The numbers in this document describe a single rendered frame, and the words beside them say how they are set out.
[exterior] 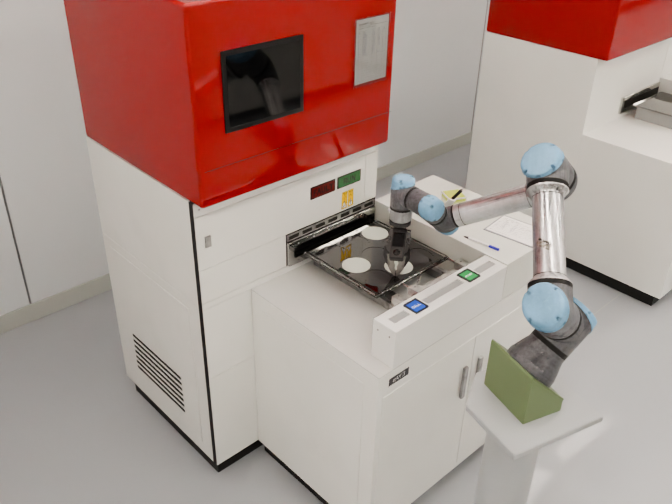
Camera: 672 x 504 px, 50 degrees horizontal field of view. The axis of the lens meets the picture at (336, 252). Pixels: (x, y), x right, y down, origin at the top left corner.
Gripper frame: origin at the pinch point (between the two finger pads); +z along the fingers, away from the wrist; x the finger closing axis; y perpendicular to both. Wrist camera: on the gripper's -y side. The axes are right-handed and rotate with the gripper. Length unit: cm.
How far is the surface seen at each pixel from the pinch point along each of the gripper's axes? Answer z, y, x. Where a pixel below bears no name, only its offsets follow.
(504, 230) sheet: -5.5, 29.7, -35.4
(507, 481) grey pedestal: 35, -50, -43
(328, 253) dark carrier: 1.4, 9.5, 25.5
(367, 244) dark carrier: 1.4, 19.2, 13.0
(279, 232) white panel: -8.4, 3.4, 41.7
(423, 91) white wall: 35, 295, 19
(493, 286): 0.7, 1.4, -33.0
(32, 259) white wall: 58, 57, 185
